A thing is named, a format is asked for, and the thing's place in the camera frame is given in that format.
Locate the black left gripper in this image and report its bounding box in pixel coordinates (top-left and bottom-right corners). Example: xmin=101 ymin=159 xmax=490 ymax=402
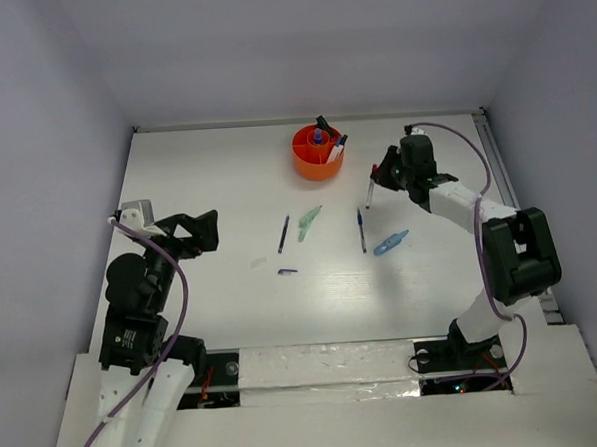
xmin=137 ymin=208 xmax=223 ymax=310

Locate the red-capped white marker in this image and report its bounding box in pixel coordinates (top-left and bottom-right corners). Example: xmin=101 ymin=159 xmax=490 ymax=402
xmin=365 ymin=163 xmax=378 ymax=210

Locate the blue ballpoint pen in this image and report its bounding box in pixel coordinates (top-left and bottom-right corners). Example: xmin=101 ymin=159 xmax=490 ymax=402
xmin=356 ymin=208 xmax=367 ymax=254

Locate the black-capped white marker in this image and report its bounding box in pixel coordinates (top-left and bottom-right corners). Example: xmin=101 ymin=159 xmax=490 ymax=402
xmin=327 ymin=135 xmax=348 ymax=163

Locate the blue translucent utility knife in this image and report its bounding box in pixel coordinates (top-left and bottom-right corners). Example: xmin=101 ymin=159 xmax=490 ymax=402
xmin=373 ymin=230 xmax=409 ymax=256

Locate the small clear blue-capped bottle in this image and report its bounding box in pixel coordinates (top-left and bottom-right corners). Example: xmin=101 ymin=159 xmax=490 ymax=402
xmin=313 ymin=128 xmax=323 ymax=145

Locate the pink highlighter black body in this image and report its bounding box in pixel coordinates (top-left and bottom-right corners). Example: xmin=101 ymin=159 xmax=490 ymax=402
xmin=316 ymin=115 xmax=333 ymax=135

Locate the blue-capped white marker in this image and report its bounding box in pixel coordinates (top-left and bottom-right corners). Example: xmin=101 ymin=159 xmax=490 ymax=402
xmin=326 ymin=136 xmax=344 ymax=164

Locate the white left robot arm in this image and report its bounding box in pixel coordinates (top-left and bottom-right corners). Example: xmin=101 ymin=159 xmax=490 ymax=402
xmin=83 ymin=205 xmax=219 ymax=447

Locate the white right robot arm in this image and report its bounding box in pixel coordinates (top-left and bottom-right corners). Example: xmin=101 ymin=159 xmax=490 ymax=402
xmin=370 ymin=125 xmax=563 ymax=367

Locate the orange round organizer container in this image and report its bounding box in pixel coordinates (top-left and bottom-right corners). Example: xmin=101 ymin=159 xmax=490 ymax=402
xmin=291 ymin=125 xmax=346 ymax=182

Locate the purple gel pen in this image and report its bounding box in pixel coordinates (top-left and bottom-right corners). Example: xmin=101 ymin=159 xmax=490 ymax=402
xmin=277 ymin=214 xmax=290 ymax=254

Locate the green translucent utility knife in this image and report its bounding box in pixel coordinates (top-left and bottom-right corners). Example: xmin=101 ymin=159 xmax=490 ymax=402
xmin=297 ymin=205 xmax=322 ymax=242

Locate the blue pen cap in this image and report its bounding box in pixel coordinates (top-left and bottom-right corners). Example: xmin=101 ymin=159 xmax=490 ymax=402
xmin=277 ymin=268 xmax=298 ymax=276

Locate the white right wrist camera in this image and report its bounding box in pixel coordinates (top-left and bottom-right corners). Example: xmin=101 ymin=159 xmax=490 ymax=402
xmin=404 ymin=124 xmax=427 ymax=136

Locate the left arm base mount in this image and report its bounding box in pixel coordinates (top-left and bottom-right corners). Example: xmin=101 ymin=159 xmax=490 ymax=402
xmin=177 ymin=350 xmax=241 ymax=410

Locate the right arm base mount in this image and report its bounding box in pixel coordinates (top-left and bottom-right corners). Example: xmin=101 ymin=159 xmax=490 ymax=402
xmin=407 ymin=322 xmax=512 ymax=395

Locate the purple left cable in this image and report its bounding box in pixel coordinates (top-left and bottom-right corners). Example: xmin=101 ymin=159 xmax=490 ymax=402
xmin=55 ymin=213 xmax=199 ymax=447

